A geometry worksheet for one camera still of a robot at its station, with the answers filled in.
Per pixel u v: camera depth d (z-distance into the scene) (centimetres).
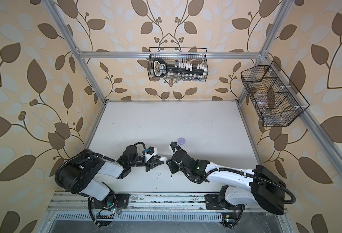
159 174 84
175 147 70
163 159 80
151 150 71
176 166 71
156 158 78
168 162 78
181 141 99
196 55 91
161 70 85
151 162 75
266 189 41
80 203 75
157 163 80
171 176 82
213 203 74
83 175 46
